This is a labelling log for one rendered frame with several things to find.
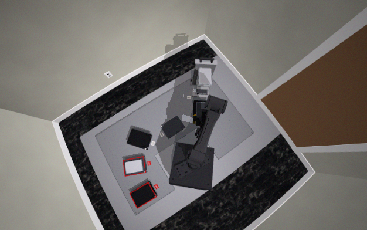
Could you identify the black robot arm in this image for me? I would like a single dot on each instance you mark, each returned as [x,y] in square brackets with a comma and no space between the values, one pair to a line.
[197,157]

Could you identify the dark grey shelf rack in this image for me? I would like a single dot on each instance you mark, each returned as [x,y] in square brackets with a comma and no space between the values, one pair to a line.
[196,77]

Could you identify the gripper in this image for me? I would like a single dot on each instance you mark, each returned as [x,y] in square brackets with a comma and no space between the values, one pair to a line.
[196,119]

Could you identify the white microplate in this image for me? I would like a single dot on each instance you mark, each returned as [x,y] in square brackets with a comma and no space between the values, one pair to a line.
[133,166]

